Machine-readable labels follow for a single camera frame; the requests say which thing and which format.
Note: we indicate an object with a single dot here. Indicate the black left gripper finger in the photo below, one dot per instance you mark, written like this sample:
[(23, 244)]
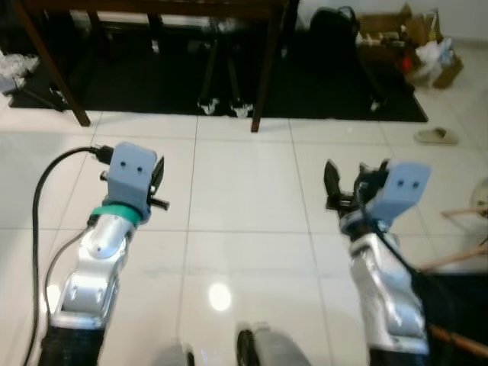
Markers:
[(159, 174)]

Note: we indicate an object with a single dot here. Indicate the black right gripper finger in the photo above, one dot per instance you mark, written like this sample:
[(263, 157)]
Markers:
[(374, 171), (333, 183)]

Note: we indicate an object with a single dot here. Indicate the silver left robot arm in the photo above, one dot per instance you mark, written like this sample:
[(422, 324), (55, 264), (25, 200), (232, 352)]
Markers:
[(95, 259)]

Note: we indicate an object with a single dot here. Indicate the beige slipper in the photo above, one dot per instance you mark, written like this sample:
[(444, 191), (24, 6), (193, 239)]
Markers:
[(437, 136)]

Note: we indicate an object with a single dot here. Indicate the black stand with white feet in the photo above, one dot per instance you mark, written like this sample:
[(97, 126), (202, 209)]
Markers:
[(207, 76), (372, 84)]

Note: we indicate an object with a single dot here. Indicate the black floor mat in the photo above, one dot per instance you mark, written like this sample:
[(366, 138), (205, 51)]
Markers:
[(320, 95)]

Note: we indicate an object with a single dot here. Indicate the white chair with wooden legs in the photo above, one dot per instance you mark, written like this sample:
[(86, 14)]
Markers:
[(465, 210)]

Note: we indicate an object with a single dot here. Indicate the white plastic bag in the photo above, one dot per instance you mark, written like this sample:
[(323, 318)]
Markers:
[(435, 61)]

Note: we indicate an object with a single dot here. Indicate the dark brown wooden table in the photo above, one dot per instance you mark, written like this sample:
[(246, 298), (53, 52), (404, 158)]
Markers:
[(268, 69)]

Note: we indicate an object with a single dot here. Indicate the brown cardboard box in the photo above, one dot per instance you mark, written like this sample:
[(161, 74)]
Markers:
[(385, 34)]

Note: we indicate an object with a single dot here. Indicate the black backpack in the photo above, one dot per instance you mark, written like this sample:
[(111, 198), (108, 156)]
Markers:
[(332, 34)]

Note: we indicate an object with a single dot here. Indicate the dark rug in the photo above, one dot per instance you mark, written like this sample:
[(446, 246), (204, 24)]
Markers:
[(461, 305)]

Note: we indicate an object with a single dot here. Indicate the grey robot left foot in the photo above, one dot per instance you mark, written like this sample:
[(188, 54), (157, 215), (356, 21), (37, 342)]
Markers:
[(174, 357)]

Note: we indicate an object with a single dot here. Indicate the grey robot foot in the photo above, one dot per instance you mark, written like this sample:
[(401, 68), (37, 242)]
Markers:
[(174, 357), (271, 347)]

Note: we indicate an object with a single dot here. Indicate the grey robot right foot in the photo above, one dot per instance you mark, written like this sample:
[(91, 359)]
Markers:
[(271, 347)]

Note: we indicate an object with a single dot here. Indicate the wooden chair leg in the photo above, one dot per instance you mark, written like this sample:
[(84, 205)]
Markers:
[(457, 341)]

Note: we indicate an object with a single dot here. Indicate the white crumpled cloth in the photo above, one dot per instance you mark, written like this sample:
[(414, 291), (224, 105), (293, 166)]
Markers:
[(15, 70)]

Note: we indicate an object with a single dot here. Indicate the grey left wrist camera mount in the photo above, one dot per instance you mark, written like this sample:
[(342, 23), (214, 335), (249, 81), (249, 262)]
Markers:
[(131, 174)]

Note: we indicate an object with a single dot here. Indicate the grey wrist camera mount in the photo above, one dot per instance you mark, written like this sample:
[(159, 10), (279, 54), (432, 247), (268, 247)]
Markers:
[(131, 174), (402, 191)]

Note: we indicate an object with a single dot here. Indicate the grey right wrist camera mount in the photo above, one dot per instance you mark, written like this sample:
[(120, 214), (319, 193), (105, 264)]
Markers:
[(402, 191)]

